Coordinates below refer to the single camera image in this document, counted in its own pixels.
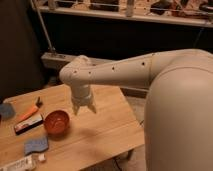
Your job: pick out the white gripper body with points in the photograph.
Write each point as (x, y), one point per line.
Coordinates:
(81, 95)

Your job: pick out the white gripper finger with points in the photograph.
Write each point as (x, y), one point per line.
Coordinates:
(92, 107)
(76, 109)

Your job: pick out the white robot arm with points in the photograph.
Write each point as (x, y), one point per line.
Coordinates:
(178, 116)

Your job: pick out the orange ceramic bowl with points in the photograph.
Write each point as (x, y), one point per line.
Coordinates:
(57, 122)

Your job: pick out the blue sponge cloth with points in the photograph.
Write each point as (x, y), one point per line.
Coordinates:
(36, 145)

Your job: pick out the grey metal pole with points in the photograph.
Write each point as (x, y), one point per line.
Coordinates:
(50, 46)

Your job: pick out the white tube packet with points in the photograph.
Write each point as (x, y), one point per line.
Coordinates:
(23, 164)

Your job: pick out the cluttered background shelf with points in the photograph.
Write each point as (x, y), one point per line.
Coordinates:
(158, 11)

